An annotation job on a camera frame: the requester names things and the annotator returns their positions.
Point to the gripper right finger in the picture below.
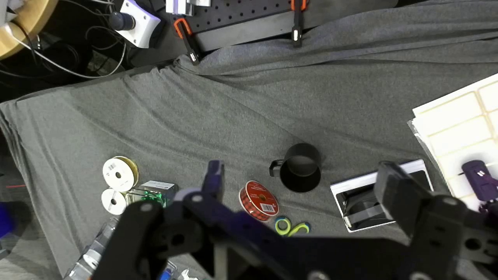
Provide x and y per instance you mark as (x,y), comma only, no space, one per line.
(435,221)

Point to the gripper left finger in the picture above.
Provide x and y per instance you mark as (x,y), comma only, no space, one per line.
(163,229)

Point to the black cup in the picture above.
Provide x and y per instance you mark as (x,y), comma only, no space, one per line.
(299,167)

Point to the clear box with green contents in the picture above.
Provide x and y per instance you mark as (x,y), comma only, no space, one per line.
(155,191)

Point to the white ribbon spool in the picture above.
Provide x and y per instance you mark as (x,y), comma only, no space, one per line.
(113,202)

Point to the purple plastic tool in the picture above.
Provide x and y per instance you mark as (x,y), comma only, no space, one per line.
(480,181)

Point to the yellow ribbon spool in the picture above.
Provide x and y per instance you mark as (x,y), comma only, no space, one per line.
(118,175)

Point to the clear plastic container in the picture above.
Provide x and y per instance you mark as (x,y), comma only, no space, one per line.
(91,252)

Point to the white box with black insert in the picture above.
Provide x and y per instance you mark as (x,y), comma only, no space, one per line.
(362,202)

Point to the red ribbon spool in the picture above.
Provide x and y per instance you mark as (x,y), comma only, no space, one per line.
(256,200)

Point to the stack of white label sheets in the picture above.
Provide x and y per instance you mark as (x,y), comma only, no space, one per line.
(455,124)

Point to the grey cloth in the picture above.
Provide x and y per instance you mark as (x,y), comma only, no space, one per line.
(233,116)

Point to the black and orange clamp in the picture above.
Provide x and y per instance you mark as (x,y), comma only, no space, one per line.
(186,39)
(298,27)

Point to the white box with black knob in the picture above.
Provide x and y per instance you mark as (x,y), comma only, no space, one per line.
(136,21)

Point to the round wooden table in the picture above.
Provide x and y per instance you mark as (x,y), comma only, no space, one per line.
(21,23)

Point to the silver metal bracket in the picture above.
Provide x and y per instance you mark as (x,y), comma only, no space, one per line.
(183,6)

